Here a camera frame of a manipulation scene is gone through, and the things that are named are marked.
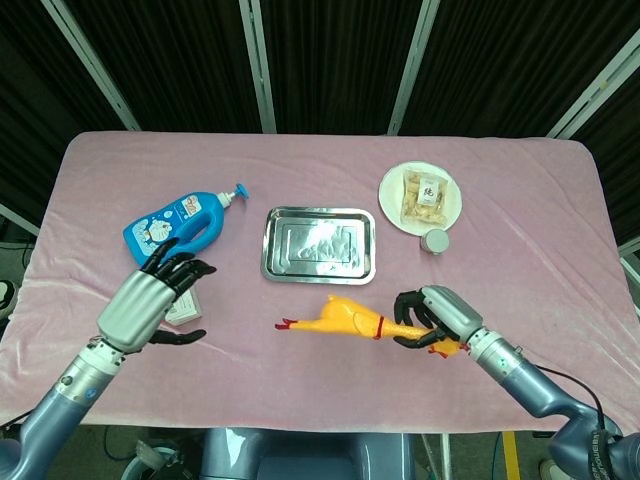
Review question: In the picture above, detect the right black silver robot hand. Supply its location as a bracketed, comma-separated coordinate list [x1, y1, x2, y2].
[393, 284, 485, 351]

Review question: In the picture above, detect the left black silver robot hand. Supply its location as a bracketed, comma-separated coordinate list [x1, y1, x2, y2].
[96, 237, 217, 354]

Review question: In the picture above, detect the yellow rubber chicken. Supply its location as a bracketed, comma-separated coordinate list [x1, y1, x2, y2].
[274, 294, 464, 360]

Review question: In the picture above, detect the white round plate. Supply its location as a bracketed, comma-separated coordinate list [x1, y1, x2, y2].
[378, 159, 464, 236]

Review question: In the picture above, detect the white cardboard box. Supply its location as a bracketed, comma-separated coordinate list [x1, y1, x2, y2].
[164, 287, 205, 327]

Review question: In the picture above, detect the small silver lidded jar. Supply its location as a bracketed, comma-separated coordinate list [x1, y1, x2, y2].
[419, 228, 451, 256]

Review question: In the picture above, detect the blue pump detergent bottle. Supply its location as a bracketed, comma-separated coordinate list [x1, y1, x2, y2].
[122, 182, 251, 269]

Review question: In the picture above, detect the clear snack bag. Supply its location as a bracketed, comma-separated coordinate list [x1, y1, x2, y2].
[398, 168, 451, 226]

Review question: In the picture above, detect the silver rectangular metal tray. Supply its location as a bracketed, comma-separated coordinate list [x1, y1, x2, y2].
[259, 206, 377, 286]

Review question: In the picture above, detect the white metal table leg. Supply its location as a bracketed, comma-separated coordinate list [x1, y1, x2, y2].
[421, 432, 451, 480]

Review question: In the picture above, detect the white plastic bucket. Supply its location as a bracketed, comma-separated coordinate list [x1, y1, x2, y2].
[121, 438, 182, 480]

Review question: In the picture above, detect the pink velvet tablecloth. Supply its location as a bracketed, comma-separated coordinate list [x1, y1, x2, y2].
[0, 130, 640, 432]

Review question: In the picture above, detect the blue-grey robot torso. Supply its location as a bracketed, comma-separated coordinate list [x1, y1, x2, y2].
[199, 427, 416, 480]

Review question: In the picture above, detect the black pleated curtain panel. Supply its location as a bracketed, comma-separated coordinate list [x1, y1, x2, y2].
[399, 0, 640, 137]
[259, 0, 424, 135]
[62, 0, 264, 133]

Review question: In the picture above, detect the grey metal frame bar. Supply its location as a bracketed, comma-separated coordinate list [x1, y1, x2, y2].
[617, 243, 640, 289]
[0, 201, 41, 237]

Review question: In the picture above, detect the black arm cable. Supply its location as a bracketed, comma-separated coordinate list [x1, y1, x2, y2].
[533, 364, 609, 434]

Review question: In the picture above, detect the grey metal partition post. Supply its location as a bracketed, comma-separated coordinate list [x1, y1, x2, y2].
[386, 0, 442, 136]
[546, 38, 640, 140]
[39, 0, 142, 133]
[238, 0, 278, 135]

